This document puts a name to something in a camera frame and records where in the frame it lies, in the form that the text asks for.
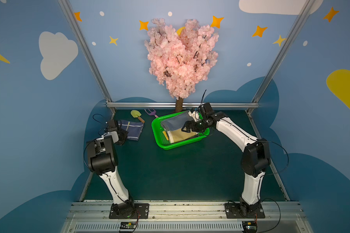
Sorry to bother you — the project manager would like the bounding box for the left aluminium frame post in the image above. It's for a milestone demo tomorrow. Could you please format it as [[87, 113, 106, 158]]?
[[58, 0, 116, 115]]

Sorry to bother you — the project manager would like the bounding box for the yellow-green toy shovel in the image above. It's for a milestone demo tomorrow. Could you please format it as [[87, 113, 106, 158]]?
[[130, 110, 145, 123]]

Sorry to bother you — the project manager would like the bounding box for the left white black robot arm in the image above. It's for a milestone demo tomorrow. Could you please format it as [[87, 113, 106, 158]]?
[[85, 119, 134, 215]]

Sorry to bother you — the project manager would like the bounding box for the yellow cartoon pillowcase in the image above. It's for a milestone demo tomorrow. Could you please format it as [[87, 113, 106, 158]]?
[[162, 131, 169, 141]]

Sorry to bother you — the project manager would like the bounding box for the front aluminium rail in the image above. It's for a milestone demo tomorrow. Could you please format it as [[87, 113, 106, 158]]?
[[61, 200, 313, 233]]

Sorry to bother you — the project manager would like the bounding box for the left green circuit board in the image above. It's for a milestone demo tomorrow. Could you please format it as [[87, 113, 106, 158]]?
[[119, 222, 138, 231]]

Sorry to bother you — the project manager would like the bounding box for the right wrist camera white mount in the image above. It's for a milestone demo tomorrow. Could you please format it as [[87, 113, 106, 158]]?
[[189, 110, 200, 121]]

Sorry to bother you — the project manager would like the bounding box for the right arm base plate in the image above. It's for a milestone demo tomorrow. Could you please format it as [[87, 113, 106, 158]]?
[[224, 202, 265, 219]]

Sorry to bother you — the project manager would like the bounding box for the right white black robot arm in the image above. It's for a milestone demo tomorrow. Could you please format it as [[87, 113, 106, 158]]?
[[181, 103, 271, 216]]

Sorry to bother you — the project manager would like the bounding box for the pink blossom artificial tree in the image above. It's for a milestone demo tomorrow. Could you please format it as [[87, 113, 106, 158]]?
[[144, 18, 219, 112]]

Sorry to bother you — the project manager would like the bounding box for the navy plaid pillowcase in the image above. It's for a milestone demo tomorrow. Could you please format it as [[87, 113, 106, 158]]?
[[118, 120, 144, 141]]

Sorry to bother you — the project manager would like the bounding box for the aluminium frame post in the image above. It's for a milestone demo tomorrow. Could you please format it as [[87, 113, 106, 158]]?
[[58, 0, 116, 115], [247, 0, 316, 116]]

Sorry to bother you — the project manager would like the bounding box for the right aluminium frame post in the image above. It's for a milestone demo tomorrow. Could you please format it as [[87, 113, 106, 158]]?
[[247, 0, 316, 116]]

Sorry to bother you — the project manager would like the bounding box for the green plastic basket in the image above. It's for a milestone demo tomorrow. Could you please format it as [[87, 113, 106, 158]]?
[[151, 112, 210, 150]]

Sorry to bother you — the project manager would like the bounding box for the green circuit board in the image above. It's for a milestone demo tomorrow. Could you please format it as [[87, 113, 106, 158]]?
[[242, 221, 258, 233], [119, 222, 138, 231]]

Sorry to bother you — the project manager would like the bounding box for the beige grey pillowcase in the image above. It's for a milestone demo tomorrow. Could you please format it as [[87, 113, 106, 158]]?
[[160, 110, 197, 144]]

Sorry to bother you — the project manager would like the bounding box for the right aluminium table edge rail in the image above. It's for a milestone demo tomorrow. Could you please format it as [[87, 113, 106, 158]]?
[[246, 111, 291, 202]]

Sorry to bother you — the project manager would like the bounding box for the right green circuit board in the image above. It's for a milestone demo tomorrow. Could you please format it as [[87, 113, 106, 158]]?
[[242, 221, 258, 233]]

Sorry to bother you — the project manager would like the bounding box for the aluminium frame crossbar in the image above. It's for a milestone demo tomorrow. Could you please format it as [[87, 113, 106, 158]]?
[[106, 102, 259, 108]]

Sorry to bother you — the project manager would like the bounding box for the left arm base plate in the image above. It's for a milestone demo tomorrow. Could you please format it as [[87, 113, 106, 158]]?
[[109, 203, 149, 219]]

